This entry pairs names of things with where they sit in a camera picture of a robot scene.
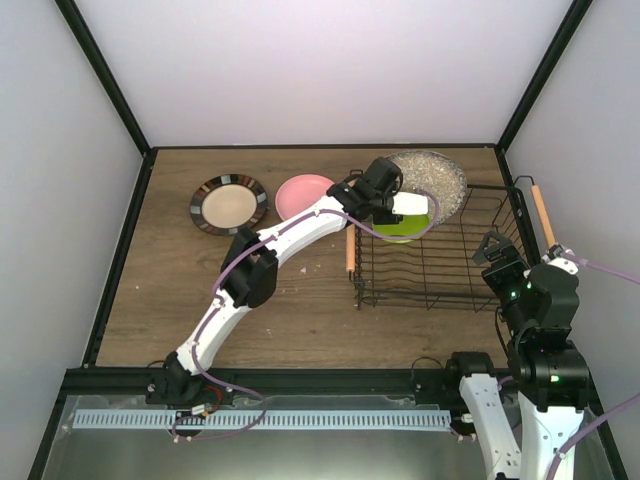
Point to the green plate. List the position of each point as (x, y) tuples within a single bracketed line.
[(405, 231)]

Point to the right wooden rack handle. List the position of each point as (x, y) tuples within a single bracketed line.
[(543, 216)]

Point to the black wire dish rack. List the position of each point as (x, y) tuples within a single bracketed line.
[(438, 270)]

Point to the pink plate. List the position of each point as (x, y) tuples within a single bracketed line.
[(299, 193)]

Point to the black cage frame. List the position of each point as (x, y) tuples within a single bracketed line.
[(125, 115)]

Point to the white slotted cable duct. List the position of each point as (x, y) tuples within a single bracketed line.
[(402, 420)]

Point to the glossy black plate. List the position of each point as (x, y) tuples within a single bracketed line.
[(239, 179)]

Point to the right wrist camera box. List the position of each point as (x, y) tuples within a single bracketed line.
[(562, 257)]

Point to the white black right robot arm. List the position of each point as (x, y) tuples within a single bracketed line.
[(538, 304)]

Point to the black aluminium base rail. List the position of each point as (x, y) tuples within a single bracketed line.
[(439, 386)]

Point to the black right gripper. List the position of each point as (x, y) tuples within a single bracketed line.
[(514, 262)]

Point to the wooden rack handle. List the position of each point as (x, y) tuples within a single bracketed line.
[(351, 248), (543, 216)]

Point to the speckled grey large plate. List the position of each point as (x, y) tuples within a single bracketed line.
[(434, 173)]

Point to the left wooden rack handle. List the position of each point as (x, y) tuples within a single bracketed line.
[(351, 248)]

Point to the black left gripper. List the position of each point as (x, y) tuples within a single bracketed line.
[(385, 219)]

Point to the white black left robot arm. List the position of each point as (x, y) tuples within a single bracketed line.
[(248, 277)]

